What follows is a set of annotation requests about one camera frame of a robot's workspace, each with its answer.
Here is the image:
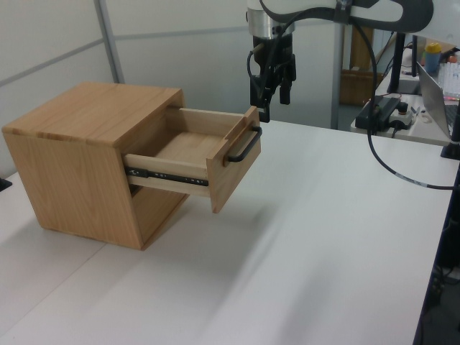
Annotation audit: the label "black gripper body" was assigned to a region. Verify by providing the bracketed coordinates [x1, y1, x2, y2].
[251, 34, 298, 88]

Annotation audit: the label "wooden drawer with black handle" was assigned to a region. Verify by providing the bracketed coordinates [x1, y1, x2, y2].
[124, 105, 264, 214]

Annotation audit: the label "black power box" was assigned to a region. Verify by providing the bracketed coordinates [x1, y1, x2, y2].
[355, 96, 402, 129]

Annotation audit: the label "black monitor stand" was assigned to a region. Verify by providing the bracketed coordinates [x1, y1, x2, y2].
[386, 31, 422, 96]

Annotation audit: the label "emergency stop button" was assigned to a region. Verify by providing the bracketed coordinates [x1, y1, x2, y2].
[389, 101, 415, 131]

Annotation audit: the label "scissors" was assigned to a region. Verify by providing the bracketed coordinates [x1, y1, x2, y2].
[408, 105, 431, 124]

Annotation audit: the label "silver laptop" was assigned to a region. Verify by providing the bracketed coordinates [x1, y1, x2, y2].
[415, 61, 460, 139]

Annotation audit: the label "blue bottle with yellow lid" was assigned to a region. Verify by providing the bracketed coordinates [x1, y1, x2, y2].
[424, 42, 443, 73]

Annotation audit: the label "clear tube rack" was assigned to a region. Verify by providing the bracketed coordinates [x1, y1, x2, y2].
[439, 61, 460, 102]

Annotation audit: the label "wooden cabinet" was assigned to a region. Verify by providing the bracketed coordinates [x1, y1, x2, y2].
[1, 81, 186, 252]

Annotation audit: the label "wooden board frame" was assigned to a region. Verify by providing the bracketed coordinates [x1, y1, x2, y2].
[339, 25, 386, 106]

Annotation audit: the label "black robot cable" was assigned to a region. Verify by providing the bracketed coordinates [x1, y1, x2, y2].
[246, 0, 454, 190]

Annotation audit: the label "grey partition post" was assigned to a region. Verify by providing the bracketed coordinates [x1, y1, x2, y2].
[96, 0, 125, 86]

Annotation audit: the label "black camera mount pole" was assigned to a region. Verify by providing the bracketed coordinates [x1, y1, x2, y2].
[440, 103, 460, 160]

